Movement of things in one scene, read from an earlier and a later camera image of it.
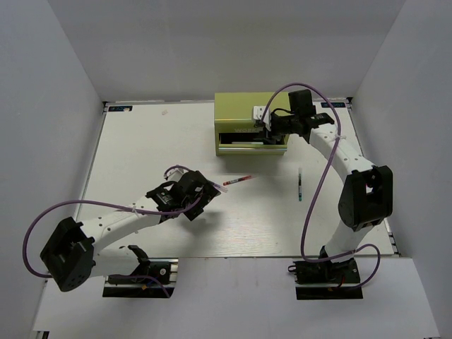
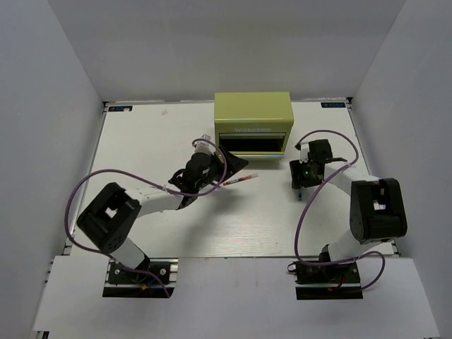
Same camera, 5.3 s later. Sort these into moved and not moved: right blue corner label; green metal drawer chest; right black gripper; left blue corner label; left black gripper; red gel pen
Moved: left black gripper; right black gripper
Not moved: left blue corner label; green metal drawer chest; red gel pen; right blue corner label
